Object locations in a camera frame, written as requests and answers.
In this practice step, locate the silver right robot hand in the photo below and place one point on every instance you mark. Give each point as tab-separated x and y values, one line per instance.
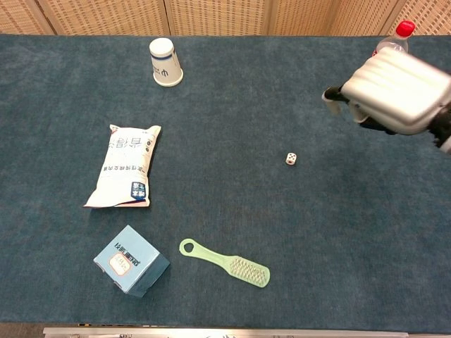
394	89

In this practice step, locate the small white die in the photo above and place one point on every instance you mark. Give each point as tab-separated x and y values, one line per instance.
291	158

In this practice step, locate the clear plastic cola bottle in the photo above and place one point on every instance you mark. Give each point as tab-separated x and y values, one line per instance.
396	38

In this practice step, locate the woven folding screen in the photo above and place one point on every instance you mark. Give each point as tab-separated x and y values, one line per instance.
218	15

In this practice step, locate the teal table cloth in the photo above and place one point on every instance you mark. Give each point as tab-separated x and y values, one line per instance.
225	197

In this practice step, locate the white paper cup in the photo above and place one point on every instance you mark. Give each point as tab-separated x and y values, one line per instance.
164	63

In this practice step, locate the green plastic brush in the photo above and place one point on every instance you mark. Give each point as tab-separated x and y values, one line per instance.
225	262

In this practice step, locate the white snack bag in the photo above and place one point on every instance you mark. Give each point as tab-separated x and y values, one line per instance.
125	169

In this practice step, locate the light blue cardboard box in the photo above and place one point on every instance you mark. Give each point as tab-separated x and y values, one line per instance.
128	260

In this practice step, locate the metal table frame rail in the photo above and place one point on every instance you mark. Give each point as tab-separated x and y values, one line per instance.
225	332

